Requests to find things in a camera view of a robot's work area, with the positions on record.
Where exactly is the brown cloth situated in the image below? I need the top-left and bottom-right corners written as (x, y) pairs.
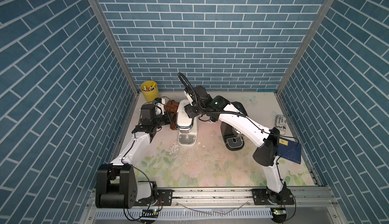
top-left (164, 100), bottom-right (179, 130)

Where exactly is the white coffee machine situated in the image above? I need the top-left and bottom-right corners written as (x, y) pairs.
top-left (175, 99), bottom-right (198, 147)

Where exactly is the black coffee machine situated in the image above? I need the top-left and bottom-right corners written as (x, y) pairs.
top-left (220, 101), bottom-right (248, 152)

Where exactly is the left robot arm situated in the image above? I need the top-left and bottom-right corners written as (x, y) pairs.
top-left (95, 103), bottom-right (172, 209)

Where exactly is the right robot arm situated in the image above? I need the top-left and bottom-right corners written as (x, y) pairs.
top-left (184, 85), bottom-right (290, 205)

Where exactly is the yellow pen cup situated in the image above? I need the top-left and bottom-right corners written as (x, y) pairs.
top-left (140, 81), bottom-right (160, 102)

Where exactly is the blue book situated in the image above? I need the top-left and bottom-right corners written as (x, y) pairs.
top-left (278, 138), bottom-right (302, 164)

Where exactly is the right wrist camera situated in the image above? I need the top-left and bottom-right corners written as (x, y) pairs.
top-left (184, 86), bottom-right (197, 105)

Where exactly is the left metal corner post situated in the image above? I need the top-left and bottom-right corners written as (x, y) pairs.
top-left (88, 0), bottom-right (139, 96)

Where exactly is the metal corner post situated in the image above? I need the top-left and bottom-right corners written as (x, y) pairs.
top-left (88, 0), bottom-right (139, 96)
top-left (275, 0), bottom-right (335, 97)

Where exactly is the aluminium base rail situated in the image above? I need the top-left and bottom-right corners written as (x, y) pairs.
top-left (80, 186), bottom-right (346, 224)

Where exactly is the right metal corner post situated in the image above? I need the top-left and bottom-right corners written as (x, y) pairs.
top-left (275, 0), bottom-right (335, 97)

